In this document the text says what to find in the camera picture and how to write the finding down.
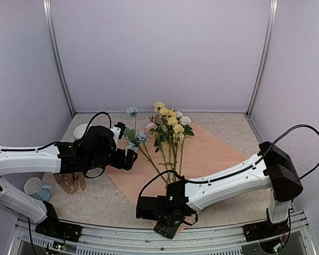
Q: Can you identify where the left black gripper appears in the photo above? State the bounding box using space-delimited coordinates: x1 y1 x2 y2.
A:
87 148 138 170

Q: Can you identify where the blue fake flower stem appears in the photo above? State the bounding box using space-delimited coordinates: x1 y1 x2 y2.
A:
123 106 160 174

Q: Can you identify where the pink wrapping paper sheet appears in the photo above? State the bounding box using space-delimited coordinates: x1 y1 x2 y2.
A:
105 124 246 205

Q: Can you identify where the pink fake rose stem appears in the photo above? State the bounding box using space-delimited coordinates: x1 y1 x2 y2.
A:
144 115 173 186

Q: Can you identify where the yellow fake flower stem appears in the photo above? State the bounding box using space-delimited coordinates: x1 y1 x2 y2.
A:
154 102 183 171

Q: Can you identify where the white fake rose stem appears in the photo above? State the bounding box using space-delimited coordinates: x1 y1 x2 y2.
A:
176 111 194 174

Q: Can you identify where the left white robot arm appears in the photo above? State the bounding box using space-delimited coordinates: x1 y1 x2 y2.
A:
0 126 138 236

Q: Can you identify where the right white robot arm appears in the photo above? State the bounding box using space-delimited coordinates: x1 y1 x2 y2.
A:
136 142 303 241

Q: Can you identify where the white bowl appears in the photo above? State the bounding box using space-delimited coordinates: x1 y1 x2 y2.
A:
73 123 88 139

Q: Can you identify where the brown ribbon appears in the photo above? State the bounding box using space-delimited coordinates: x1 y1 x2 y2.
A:
53 173 86 194

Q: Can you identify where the light blue mug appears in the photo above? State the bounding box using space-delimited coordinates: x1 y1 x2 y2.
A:
33 185 53 202

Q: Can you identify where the white paper cup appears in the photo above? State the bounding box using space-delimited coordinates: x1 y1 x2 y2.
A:
23 177 41 199

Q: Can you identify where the front aluminium rail frame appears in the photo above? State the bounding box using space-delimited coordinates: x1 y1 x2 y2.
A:
4 209 319 254

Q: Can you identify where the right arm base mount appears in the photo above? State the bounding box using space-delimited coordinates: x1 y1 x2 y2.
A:
243 209 290 242

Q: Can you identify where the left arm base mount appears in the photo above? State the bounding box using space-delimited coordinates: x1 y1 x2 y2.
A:
35 201 82 243

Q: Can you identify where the left aluminium corner post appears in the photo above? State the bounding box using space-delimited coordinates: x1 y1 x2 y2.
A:
43 0 76 118

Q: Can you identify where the aluminium corner post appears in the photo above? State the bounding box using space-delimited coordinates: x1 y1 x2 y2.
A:
246 0 278 118
43 0 76 118

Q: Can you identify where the right aluminium corner post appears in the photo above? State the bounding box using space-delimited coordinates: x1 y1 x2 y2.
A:
246 0 278 118

